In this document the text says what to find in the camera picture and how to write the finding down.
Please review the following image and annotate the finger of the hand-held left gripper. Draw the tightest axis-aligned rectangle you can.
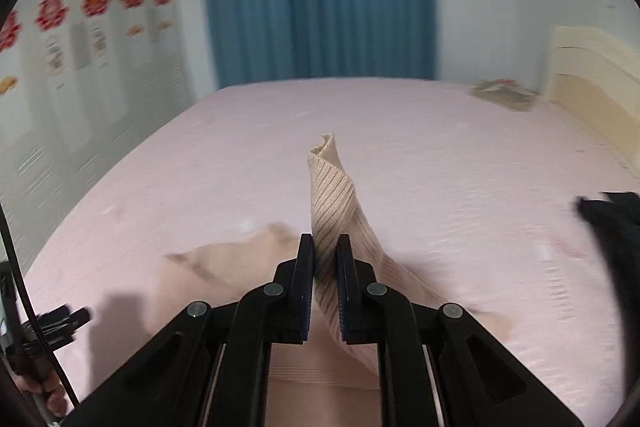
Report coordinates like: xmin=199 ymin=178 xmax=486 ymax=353
xmin=22 ymin=304 xmax=93 ymax=353

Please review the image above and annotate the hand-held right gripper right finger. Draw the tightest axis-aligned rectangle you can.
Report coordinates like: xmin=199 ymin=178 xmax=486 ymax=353
xmin=335 ymin=234 xmax=583 ymax=427

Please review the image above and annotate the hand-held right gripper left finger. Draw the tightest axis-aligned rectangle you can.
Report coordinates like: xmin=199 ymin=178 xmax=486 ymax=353
xmin=62 ymin=233 xmax=316 ymax=427

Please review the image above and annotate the beige ribbed knit garment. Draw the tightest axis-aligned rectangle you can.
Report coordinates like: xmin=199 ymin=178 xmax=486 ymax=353
xmin=157 ymin=133 xmax=513 ymax=427

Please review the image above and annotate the person's left hand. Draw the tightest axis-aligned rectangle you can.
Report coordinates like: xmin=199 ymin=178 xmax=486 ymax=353
xmin=15 ymin=369 xmax=68 ymax=418

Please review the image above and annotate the bed with pink sheet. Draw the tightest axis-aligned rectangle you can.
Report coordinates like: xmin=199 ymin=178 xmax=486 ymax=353
xmin=22 ymin=77 xmax=640 ymax=427

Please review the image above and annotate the printed paper packet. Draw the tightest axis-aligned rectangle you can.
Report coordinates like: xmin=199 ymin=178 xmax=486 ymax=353
xmin=472 ymin=78 xmax=537 ymax=112

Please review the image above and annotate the black cloth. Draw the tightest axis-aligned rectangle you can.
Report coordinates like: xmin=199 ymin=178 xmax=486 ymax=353
xmin=572 ymin=191 xmax=640 ymax=308

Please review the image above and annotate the cream headboard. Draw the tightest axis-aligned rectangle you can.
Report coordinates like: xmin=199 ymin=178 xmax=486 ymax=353
xmin=547 ymin=25 xmax=640 ymax=180

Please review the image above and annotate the black cable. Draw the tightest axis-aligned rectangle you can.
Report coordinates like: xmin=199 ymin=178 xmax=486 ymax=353
xmin=0 ymin=204 xmax=81 ymax=413

